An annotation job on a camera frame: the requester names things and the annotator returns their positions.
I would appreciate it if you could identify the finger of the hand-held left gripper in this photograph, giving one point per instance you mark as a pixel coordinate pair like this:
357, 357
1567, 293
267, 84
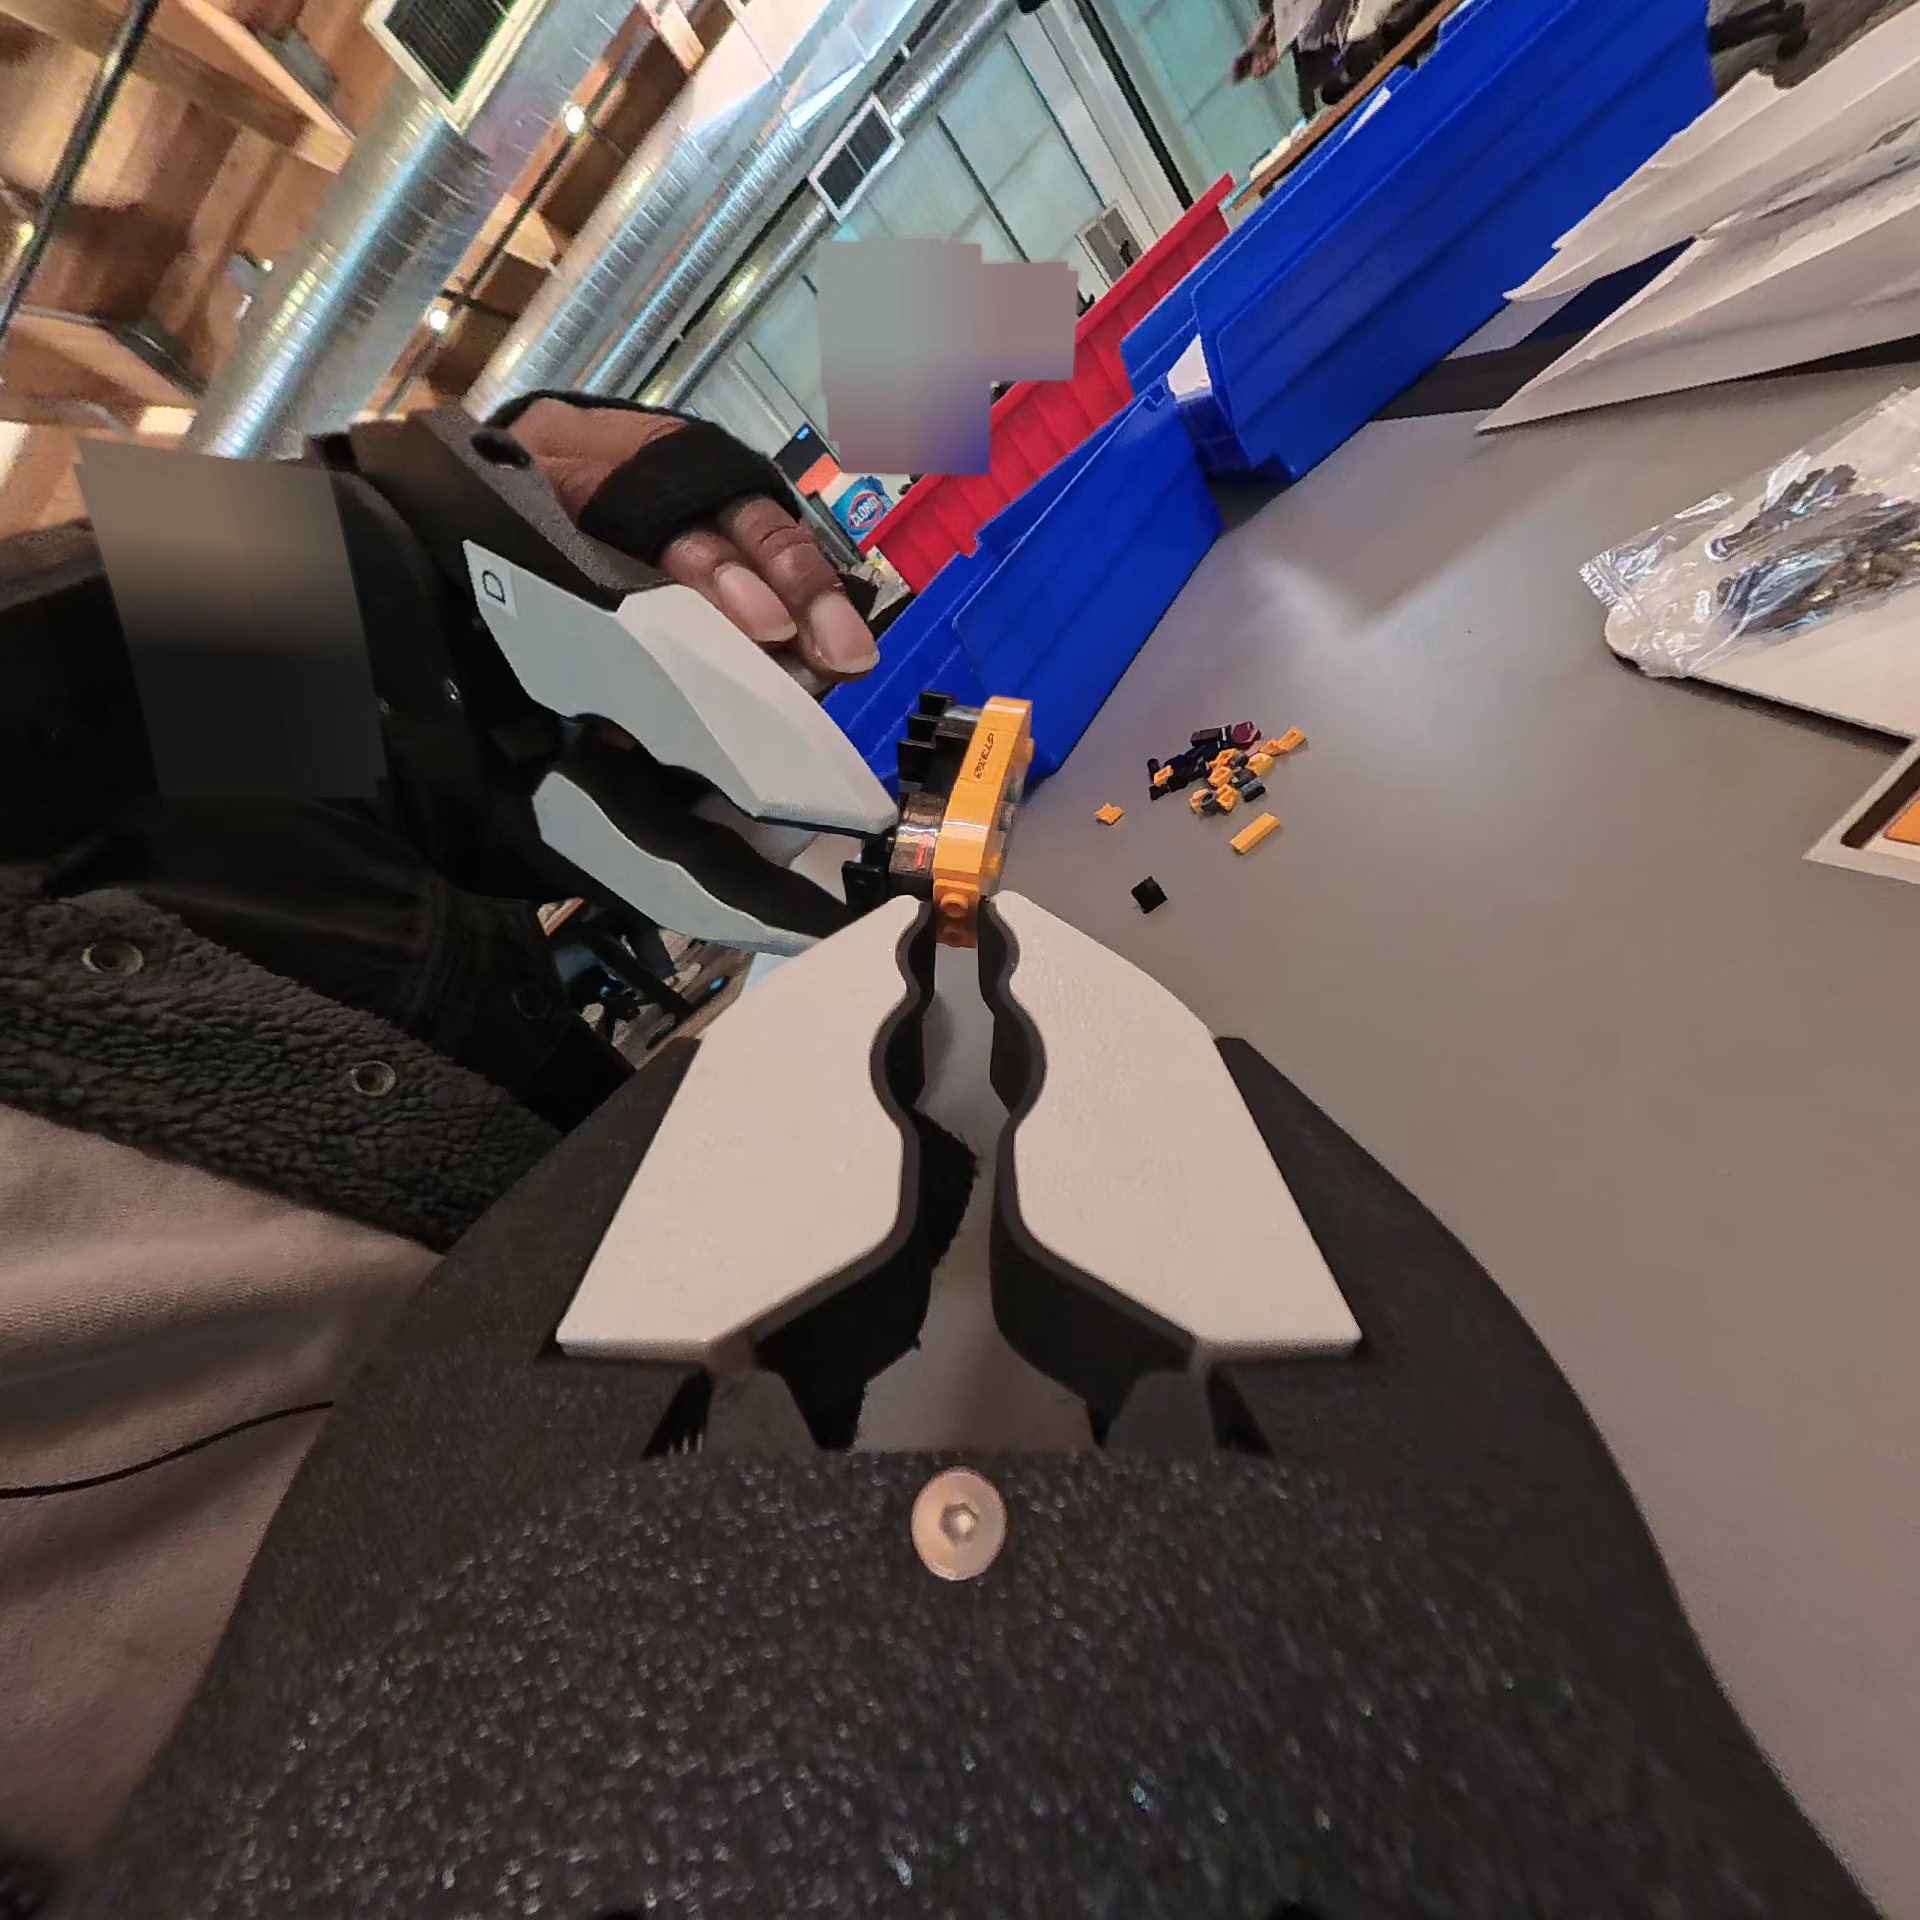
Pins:
707, 690
659, 873

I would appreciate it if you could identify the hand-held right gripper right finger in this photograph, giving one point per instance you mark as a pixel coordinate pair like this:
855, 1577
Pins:
1170, 1166

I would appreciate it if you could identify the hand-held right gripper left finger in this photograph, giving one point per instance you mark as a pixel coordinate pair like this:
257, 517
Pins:
752, 1166

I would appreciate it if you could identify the orange black lego car section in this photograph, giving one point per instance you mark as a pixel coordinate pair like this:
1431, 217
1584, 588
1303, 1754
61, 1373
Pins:
975, 809

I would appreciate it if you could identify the person's left forearm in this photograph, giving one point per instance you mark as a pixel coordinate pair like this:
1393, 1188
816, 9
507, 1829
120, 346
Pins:
301, 873

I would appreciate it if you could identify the pile of small lego pieces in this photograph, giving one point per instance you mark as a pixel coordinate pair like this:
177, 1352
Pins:
1222, 775

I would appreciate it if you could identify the plastic bag with lego pieces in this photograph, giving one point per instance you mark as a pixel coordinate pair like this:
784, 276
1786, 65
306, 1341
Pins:
1772, 554

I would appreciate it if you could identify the person's left hand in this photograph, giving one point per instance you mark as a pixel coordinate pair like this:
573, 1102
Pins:
764, 585

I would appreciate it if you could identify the blue plastic bin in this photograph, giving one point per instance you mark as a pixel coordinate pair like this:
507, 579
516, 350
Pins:
1095, 585
1399, 226

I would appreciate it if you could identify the red plastic bin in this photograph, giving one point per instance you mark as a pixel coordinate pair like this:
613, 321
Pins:
1054, 435

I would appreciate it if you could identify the person's beige shirt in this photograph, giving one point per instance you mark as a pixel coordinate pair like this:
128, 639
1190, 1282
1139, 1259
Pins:
183, 1349

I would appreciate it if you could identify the orange sticker sheet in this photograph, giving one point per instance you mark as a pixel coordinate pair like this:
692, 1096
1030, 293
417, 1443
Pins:
1885, 818

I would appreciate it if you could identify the silver ventilation duct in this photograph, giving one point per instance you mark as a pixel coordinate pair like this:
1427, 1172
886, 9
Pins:
392, 226

